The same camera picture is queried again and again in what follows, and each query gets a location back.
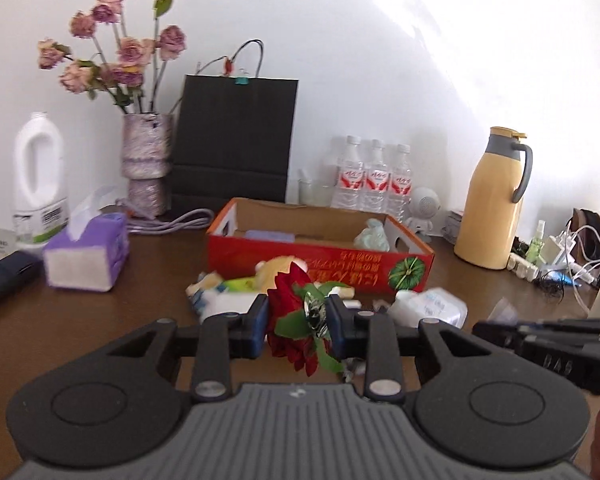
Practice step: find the left water bottle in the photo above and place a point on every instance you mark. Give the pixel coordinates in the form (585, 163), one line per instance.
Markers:
(350, 176)

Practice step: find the water bottle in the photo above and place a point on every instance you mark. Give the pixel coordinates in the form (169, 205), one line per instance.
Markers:
(350, 176)
(400, 183)
(376, 179)

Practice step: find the small green spray bottle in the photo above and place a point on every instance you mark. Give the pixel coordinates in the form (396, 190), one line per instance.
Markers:
(536, 243)

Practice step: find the right water bottle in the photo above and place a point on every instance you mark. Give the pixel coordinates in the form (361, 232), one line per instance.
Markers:
(400, 183)

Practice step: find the black case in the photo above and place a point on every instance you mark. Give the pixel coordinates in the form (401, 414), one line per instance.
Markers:
(17, 270)

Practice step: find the white wet wipes pack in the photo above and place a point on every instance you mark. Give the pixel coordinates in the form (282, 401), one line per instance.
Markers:
(410, 307)

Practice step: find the black paper gift bag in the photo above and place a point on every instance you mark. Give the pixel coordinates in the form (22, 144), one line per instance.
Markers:
(232, 139)

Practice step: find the purple textured vase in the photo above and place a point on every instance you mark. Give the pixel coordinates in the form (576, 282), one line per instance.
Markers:
(146, 160)

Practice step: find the light green cloth toy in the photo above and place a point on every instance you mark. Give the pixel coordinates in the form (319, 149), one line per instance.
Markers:
(373, 237)

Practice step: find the purple tissue box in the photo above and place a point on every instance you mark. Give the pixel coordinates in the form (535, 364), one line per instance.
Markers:
(91, 251)

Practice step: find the yellow thermos jug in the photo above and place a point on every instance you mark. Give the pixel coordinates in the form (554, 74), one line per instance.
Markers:
(494, 199)

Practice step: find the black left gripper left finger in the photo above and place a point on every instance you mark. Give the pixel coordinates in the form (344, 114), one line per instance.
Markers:
(219, 340)

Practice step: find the small glass cup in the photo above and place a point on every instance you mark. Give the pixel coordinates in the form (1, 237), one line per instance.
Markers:
(313, 192)

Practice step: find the red artificial rose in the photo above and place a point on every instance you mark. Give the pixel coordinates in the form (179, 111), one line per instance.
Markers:
(297, 327)

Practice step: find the green snack packet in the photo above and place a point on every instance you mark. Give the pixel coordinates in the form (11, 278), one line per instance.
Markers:
(240, 285)

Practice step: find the white power strip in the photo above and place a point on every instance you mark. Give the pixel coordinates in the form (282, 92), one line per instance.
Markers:
(522, 268)

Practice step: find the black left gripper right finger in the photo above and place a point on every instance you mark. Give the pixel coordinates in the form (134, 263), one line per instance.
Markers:
(369, 336)

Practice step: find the purple sponge pad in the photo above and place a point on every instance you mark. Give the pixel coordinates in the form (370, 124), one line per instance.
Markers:
(270, 236)

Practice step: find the middle water bottle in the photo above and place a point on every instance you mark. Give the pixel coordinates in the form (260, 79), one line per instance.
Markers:
(376, 179)

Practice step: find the orange white plush toy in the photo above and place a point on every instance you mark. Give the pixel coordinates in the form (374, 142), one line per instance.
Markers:
(207, 297)

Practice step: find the white round robot figurine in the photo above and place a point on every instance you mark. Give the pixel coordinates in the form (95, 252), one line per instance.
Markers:
(424, 205)

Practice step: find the red cardboard fruit box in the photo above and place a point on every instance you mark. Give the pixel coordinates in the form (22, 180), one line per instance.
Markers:
(324, 241)

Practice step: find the white detergent jug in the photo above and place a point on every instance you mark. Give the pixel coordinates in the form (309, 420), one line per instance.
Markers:
(40, 185)

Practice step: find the dried pink flower bouquet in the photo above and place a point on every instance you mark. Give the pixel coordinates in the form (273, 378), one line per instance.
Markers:
(129, 69)

